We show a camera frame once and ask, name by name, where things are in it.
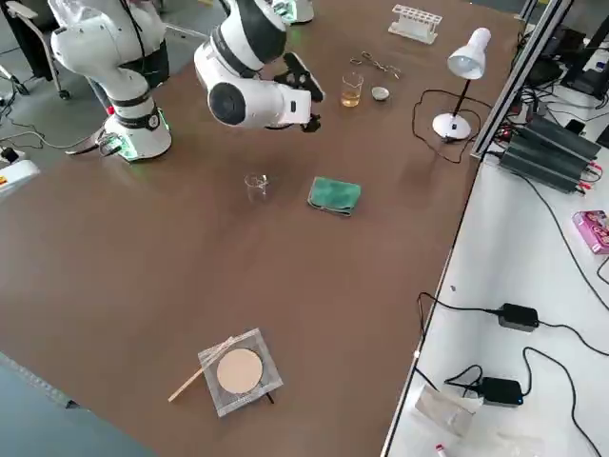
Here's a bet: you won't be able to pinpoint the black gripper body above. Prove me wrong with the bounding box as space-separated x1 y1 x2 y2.
273 69 314 94

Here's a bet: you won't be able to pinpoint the small clear glass beaker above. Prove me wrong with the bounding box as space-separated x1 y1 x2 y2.
243 171 270 205

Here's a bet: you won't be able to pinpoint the glass beaker with amber liquid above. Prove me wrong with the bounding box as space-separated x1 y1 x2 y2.
339 71 365 109

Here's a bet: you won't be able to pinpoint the metal crucible tongs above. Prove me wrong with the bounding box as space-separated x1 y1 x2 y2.
349 50 405 83

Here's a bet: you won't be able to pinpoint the white test tube rack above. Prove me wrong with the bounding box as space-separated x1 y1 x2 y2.
386 3 444 47

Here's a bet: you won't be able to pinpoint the white desk lamp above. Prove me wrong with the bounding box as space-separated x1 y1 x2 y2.
431 27 493 141

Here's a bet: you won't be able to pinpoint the black power supply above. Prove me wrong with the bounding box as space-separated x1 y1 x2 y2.
521 113 603 162
497 141 592 196

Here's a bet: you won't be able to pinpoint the black monitor with stand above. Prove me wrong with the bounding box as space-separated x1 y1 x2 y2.
560 0 609 101

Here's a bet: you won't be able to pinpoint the black power adapter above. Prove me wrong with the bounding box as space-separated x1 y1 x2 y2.
497 302 541 333
480 376 524 408

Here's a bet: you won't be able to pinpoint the wooden test tube clamp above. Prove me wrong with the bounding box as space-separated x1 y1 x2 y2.
167 334 235 404

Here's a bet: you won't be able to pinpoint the white cabinet with warning label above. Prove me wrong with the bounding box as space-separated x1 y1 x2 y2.
0 159 42 202

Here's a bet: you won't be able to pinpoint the pink patterned packet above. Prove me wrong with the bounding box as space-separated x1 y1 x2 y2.
571 209 609 256

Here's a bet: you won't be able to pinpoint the clear plastic bag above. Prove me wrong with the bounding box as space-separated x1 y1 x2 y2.
408 383 482 442

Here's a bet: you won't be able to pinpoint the black lamp cable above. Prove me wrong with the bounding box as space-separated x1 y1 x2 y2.
410 87 482 166

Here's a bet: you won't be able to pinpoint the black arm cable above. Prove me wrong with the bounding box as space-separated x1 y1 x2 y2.
119 0 147 75

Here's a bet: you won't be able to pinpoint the aluminium frame post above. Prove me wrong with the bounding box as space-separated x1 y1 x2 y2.
469 0 573 161

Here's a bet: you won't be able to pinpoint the tangled black desk cables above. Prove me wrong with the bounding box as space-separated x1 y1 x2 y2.
516 28 609 128

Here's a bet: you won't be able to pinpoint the black adapter cable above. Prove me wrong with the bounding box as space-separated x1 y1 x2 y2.
416 291 609 357
443 346 603 457

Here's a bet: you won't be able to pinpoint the black power supply cable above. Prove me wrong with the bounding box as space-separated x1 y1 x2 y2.
521 173 609 311

